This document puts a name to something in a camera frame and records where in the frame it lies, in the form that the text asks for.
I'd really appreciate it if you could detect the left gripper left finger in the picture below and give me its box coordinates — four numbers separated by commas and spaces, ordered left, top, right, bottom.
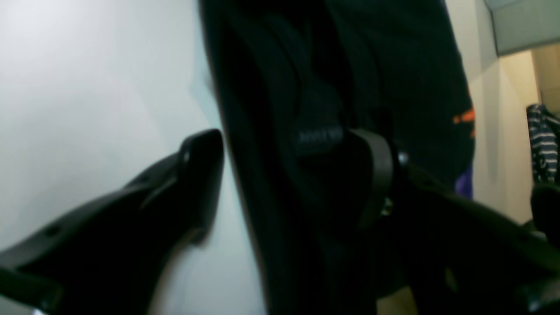
0, 129, 224, 315

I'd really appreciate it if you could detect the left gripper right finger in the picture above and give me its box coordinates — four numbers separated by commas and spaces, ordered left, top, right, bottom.
347, 129, 559, 315

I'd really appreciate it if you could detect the black T-shirt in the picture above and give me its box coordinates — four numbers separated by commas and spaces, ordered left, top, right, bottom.
199, 0, 476, 315

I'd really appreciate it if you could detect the striped garment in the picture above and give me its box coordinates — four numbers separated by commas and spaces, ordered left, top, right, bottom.
526, 104, 560, 184

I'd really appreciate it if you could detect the grey plastic bin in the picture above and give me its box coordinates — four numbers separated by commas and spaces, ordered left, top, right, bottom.
485, 0, 560, 56

